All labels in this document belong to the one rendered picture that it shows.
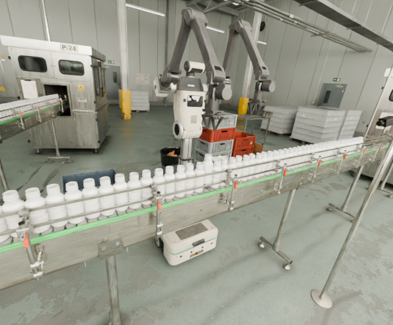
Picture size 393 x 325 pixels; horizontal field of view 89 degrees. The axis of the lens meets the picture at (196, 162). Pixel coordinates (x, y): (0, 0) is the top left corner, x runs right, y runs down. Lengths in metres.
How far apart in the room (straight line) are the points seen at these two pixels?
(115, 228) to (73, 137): 3.84
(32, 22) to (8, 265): 12.32
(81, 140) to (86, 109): 0.62
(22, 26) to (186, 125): 11.76
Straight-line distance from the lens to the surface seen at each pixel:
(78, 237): 0.95
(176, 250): 1.86
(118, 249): 1.04
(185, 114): 1.59
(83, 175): 1.50
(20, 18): 12.99
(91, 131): 4.58
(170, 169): 0.96
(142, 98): 10.48
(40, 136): 4.88
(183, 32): 1.34
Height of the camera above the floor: 1.55
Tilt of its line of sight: 22 degrees down
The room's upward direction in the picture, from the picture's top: 5 degrees clockwise
